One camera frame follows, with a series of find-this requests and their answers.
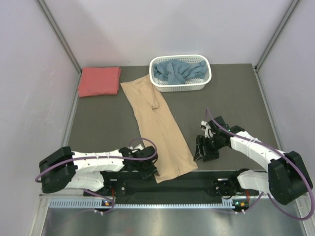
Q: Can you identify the left aluminium corner post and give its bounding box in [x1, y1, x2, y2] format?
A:
[36, 0, 82, 74]

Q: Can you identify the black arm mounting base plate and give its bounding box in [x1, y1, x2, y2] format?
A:
[82, 172, 261, 205]

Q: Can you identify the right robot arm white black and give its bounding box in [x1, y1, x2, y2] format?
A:
[194, 117, 313, 205]

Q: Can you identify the aluminium corner post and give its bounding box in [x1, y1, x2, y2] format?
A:
[254, 0, 302, 72]
[36, 0, 82, 74]

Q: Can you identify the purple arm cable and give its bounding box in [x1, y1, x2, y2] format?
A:
[35, 137, 158, 214]
[205, 107, 315, 221]

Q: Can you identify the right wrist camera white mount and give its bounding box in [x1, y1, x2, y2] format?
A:
[200, 121, 214, 138]

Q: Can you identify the folded red t shirt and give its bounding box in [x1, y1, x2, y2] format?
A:
[77, 67, 121, 98]

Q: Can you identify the aluminium front frame rail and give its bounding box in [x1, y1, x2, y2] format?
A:
[39, 178, 310, 199]

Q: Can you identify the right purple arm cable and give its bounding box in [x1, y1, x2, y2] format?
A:
[205, 107, 315, 221]

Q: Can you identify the right aluminium corner post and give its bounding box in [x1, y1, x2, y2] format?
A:
[254, 0, 302, 72]

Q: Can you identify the white slotted cable duct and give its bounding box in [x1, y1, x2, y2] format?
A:
[49, 198, 249, 209]

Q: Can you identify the white perforated plastic basket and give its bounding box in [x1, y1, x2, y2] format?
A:
[149, 54, 212, 92]

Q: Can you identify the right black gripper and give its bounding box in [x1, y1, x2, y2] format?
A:
[194, 134, 226, 162]

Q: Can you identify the crumpled blue t shirt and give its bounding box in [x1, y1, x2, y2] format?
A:
[153, 59, 208, 85]

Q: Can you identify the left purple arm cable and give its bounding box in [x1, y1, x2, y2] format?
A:
[35, 137, 158, 214]

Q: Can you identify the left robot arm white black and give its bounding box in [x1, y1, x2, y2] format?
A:
[36, 145, 158, 195]

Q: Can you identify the beige t shirt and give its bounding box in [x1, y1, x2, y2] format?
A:
[121, 75, 198, 183]

